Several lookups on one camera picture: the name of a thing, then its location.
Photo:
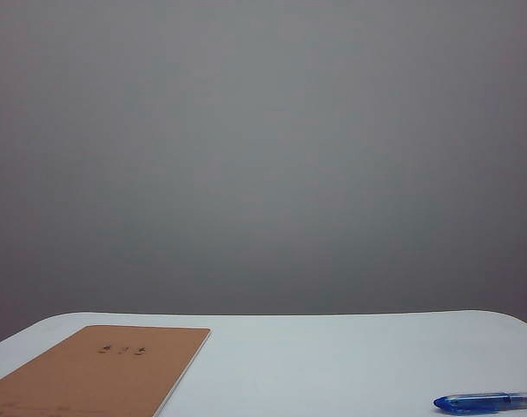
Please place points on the blue capped pen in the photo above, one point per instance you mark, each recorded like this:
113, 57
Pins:
471, 401

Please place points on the brown kraft notebook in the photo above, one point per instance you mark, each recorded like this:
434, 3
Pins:
94, 378

